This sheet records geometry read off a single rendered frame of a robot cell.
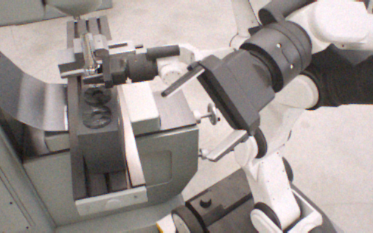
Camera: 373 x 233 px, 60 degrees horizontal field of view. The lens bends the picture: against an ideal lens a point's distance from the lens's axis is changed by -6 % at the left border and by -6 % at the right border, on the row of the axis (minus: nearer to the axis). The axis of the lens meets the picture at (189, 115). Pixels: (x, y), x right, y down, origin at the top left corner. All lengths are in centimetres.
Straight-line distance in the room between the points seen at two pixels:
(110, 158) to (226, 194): 62
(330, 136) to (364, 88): 196
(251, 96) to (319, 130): 230
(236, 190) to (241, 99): 109
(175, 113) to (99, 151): 62
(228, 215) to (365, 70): 91
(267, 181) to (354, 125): 176
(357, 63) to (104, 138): 69
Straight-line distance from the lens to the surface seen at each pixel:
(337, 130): 280
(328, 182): 243
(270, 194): 126
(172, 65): 101
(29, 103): 148
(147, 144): 154
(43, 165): 157
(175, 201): 194
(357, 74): 78
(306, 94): 85
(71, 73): 155
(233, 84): 45
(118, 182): 110
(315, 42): 53
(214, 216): 144
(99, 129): 100
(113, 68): 102
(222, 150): 46
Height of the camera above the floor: 183
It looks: 43 degrees down
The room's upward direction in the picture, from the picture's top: straight up
